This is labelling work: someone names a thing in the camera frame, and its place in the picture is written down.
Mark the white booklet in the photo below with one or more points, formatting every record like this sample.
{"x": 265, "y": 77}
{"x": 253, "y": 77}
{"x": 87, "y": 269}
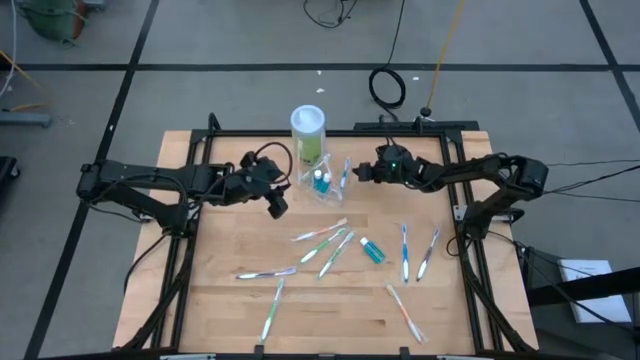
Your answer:
{"x": 600, "y": 307}

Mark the purple toothbrush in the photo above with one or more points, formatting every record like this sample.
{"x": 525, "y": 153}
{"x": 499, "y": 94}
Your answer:
{"x": 265, "y": 274}
{"x": 429, "y": 255}

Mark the black round foot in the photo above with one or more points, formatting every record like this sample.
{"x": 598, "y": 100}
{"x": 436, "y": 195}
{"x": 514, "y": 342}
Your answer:
{"x": 425, "y": 111}

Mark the black aluminium table frame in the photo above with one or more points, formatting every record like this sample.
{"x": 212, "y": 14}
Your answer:
{"x": 375, "y": 134}

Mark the black bar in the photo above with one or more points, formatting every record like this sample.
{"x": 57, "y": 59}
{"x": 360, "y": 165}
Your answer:
{"x": 575, "y": 289}

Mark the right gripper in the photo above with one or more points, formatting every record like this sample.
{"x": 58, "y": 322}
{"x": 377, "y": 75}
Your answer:
{"x": 395, "y": 170}

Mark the green wipes canister white lid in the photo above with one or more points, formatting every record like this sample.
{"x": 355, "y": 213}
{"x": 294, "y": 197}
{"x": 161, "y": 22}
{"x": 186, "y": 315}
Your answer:
{"x": 307, "y": 122}

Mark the black back plate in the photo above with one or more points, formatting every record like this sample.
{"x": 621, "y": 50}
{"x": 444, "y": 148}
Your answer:
{"x": 450, "y": 125}

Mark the grey flat base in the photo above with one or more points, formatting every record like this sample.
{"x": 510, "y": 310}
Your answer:
{"x": 25, "y": 119}

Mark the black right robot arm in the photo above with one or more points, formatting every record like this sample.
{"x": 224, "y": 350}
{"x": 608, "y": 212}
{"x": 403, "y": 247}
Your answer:
{"x": 470, "y": 170}

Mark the clear acrylic organizer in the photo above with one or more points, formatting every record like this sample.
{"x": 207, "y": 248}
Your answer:
{"x": 332, "y": 192}

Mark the green sack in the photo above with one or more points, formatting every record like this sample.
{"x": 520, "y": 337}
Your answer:
{"x": 52, "y": 20}

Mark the blue mouthwash bottle white cap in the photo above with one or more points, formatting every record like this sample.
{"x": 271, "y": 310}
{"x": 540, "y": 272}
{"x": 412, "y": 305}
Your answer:
{"x": 374, "y": 252}
{"x": 317, "y": 177}
{"x": 326, "y": 182}

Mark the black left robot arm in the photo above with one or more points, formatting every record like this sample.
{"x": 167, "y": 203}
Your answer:
{"x": 125, "y": 172}

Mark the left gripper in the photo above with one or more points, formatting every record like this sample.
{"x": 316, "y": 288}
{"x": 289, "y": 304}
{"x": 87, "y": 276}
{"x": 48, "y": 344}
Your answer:
{"x": 257, "y": 182}

